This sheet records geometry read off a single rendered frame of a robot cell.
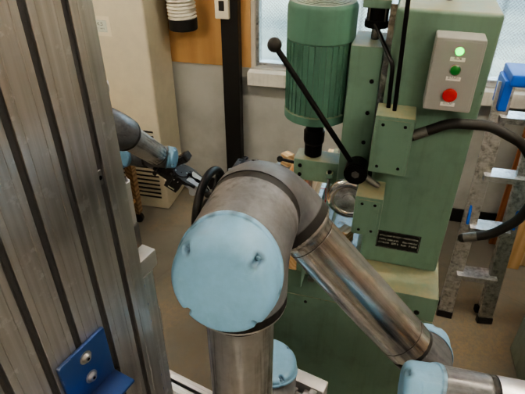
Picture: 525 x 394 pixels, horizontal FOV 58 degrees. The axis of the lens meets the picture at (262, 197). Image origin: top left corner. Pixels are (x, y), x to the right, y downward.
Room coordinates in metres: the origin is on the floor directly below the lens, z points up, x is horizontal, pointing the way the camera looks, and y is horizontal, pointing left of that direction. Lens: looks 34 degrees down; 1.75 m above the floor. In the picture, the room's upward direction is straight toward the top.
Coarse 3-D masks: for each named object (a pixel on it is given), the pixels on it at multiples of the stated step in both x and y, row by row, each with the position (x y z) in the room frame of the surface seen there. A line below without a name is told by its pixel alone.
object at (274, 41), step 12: (276, 48) 1.12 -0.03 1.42; (300, 84) 1.11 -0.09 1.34; (312, 108) 1.11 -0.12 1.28; (324, 120) 1.10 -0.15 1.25; (336, 144) 1.09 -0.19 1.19; (348, 156) 1.08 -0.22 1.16; (360, 156) 1.09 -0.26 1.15; (348, 168) 1.06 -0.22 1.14; (360, 168) 1.05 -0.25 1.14; (348, 180) 1.06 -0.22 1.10; (360, 180) 1.05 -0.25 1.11; (372, 180) 1.06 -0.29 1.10
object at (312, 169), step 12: (300, 156) 1.24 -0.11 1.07; (324, 156) 1.24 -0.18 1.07; (336, 156) 1.24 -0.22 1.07; (300, 168) 1.22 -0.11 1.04; (312, 168) 1.21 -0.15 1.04; (324, 168) 1.20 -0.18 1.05; (336, 168) 1.19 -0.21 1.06; (312, 180) 1.21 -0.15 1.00; (324, 180) 1.20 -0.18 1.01; (336, 180) 1.19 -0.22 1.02
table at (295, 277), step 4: (280, 164) 1.49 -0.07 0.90; (288, 168) 1.46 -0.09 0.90; (288, 272) 0.94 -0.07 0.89; (292, 272) 0.93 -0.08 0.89; (296, 272) 0.93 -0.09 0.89; (300, 272) 0.93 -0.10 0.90; (304, 272) 0.97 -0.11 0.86; (288, 276) 0.94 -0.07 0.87; (292, 276) 0.93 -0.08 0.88; (296, 276) 0.93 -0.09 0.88; (300, 276) 0.93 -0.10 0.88; (288, 280) 0.94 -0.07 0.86; (292, 280) 0.93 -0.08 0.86; (296, 280) 0.93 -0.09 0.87; (300, 280) 0.93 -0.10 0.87; (288, 284) 0.94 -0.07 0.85; (292, 284) 0.93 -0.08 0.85; (296, 284) 0.93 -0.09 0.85; (300, 284) 0.93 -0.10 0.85
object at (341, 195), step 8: (336, 184) 1.09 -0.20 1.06; (344, 184) 1.08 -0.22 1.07; (352, 184) 1.08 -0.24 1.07; (328, 192) 1.10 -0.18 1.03; (336, 192) 1.09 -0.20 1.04; (344, 192) 1.09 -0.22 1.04; (352, 192) 1.08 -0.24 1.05; (328, 200) 1.10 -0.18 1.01; (336, 200) 1.09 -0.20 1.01; (344, 200) 1.08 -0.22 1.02; (352, 200) 1.08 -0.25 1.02; (336, 208) 1.09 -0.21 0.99; (344, 208) 1.09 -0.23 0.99; (352, 208) 1.08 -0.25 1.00; (344, 216) 1.08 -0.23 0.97; (352, 216) 1.08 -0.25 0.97
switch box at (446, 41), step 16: (448, 32) 1.04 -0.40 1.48; (464, 32) 1.04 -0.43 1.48; (448, 48) 1.00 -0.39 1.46; (480, 48) 0.98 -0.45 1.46; (432, 64) 1.01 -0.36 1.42; (448, 64) 1.00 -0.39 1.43; (464, 64) 0.99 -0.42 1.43; (480, 64) 0.98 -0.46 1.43; (432, 80) 1.01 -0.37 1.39; (464, 80) 0.99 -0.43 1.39; (432, 96) 1.00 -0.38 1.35; (464, 96) 0.99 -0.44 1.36; (464, 112) 0.99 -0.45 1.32
